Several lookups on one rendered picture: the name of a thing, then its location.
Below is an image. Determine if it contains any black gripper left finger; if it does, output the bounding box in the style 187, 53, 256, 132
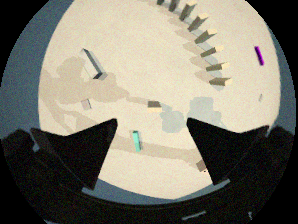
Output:
29, 117, 118, 190

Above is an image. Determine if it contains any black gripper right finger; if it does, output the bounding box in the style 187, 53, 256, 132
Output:
186, 117, 269, 185

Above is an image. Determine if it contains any teal flat bar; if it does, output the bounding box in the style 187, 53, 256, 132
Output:
133, 131, 141, 152

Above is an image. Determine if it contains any purple flat bar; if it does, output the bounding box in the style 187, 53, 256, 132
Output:
254, 45, 263, 67

